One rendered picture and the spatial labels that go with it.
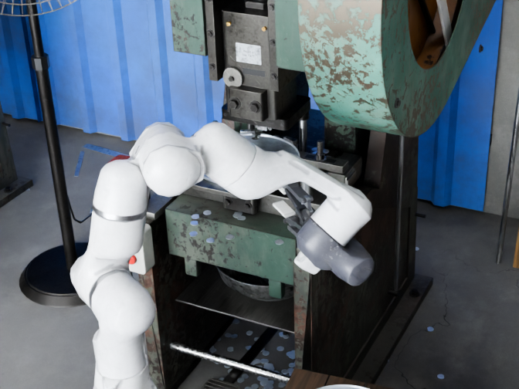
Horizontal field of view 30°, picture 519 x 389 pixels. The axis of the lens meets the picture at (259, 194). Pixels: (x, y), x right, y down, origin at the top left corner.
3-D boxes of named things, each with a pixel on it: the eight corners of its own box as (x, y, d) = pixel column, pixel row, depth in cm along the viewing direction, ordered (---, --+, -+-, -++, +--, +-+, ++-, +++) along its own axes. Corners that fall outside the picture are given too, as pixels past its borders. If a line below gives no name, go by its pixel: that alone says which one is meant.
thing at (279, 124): (287, 140, 254) (286, 120, 251) (220, 126, 262) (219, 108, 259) (312, 115, 266) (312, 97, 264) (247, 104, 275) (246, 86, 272)
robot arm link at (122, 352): (127, 405, 203) (114, 310, 191) (88, 360, 217) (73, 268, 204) (172, 383, 209) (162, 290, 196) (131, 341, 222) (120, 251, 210)
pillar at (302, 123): (305, 152, 269) (304, 106, 262) (298, 151, 270) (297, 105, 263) (308, 149, 271) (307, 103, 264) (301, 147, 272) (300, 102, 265)
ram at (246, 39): (269, 127, 248) (266, 17, 234) (218, 117, 254) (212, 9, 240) (297, 101, 262) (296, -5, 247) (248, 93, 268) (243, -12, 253)
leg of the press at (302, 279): (330, 461, 268) (330, 175, 223) (292, 448, 273) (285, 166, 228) (432, 285, 339) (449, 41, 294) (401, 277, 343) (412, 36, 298)
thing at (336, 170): (347, 186, 258) (347, 152, 253) (290, 174, 265) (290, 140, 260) (356, 176, 263) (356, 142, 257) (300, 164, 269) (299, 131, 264)
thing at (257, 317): (310, 338, 266) (310, 336, 266) (175, 301, 284) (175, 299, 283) (365, 260, 299) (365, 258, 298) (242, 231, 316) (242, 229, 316)
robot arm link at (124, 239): (107, 224, 191) (68, 188, 205) (98, 333, 201) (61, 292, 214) (156, 217, 198) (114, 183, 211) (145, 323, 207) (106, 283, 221)
